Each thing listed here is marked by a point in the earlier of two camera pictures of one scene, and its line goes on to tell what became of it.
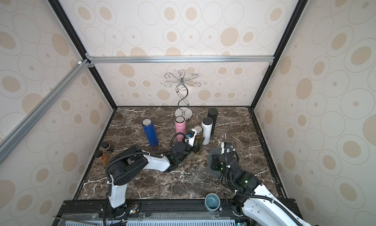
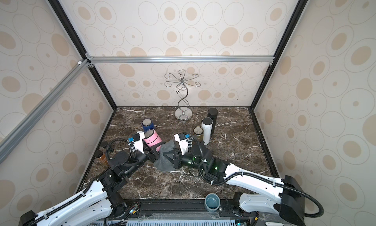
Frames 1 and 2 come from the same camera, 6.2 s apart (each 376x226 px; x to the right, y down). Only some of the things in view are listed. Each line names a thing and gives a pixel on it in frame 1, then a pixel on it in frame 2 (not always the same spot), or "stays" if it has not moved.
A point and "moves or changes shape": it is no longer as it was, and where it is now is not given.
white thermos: x=207 y=125 stays
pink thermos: x=180 y=126 -> x=152 y=139
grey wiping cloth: x=212 y=151 moves or changes shape
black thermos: x=212 y=113 stays
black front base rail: x=148 y=212 stays
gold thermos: x=199 y=135 stays
